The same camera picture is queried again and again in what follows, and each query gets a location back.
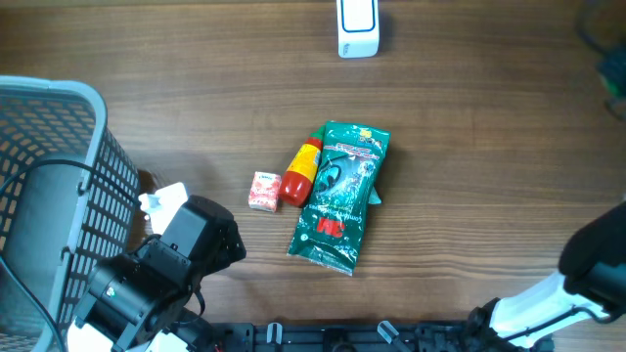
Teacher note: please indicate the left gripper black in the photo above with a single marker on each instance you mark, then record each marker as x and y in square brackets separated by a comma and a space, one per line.
[225, 257]

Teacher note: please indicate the small red white carton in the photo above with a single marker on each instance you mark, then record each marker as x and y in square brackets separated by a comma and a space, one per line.
[264, 191]

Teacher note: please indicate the red chili sauce bottle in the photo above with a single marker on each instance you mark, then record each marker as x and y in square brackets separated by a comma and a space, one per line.
[297, 181]

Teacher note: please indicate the green 3M gloves packet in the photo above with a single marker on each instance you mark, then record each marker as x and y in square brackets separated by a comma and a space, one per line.
[332, 223]

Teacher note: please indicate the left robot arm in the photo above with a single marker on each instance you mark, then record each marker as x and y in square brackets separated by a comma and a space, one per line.
[136, 300]

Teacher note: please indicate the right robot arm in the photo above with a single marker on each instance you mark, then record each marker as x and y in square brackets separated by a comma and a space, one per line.
[589, 283]

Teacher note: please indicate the white barcode scanner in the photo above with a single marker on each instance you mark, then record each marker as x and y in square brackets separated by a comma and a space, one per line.
[358, 28]

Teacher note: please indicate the grey plastic shopping basket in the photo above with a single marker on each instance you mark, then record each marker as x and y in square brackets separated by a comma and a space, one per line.
[69, 193]

